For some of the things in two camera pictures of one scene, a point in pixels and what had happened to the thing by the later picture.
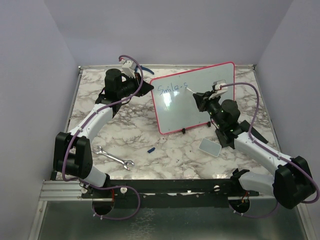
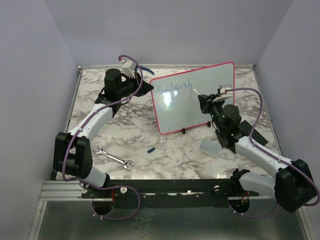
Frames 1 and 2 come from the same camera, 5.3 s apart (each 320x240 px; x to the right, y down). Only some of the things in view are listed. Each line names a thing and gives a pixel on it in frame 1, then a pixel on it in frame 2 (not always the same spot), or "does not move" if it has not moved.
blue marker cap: [151, 150] does not move
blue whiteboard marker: [190, 90] -> [196, 91]
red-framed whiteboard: [176, 108] does not move
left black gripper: [145, 88] does not move
